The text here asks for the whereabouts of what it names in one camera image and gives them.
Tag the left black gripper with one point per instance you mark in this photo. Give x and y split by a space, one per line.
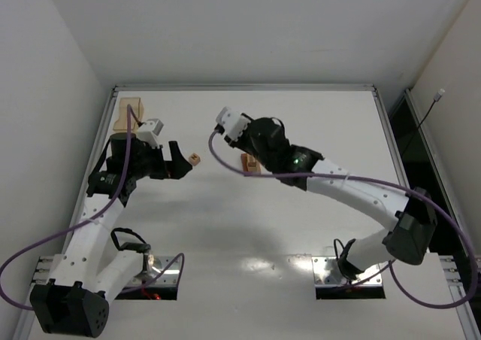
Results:
165 162

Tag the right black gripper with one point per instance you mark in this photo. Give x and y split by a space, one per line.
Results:
248 141

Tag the wooden letter N cube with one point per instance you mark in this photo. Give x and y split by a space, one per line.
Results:
194 159

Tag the ribbed light wooden block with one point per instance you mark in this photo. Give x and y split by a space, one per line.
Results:
251 162

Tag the reddish brown rectangular block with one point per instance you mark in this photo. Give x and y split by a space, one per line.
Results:
244 158

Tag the light wooden rectangular block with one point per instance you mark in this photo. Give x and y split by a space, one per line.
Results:
256 170

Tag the transparent orange plastic box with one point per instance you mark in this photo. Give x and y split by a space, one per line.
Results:
129 108

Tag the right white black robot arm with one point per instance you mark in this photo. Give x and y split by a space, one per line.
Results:
407 225

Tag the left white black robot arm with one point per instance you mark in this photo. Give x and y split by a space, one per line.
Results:
76 297

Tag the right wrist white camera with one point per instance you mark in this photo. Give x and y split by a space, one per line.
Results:
231 124

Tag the wrist white camera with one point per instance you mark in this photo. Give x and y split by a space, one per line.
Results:
231 124
149 131

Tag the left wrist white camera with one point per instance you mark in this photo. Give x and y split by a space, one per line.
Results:
149 131

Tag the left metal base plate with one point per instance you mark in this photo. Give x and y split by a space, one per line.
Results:
162 271

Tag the metal base plate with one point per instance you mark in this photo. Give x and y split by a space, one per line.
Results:
162 271
328 275

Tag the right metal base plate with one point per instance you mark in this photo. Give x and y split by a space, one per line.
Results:
328 275

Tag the black cable white plug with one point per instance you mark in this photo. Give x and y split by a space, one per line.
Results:
436 98

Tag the aluminium table frame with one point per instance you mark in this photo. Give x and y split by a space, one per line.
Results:
250 243

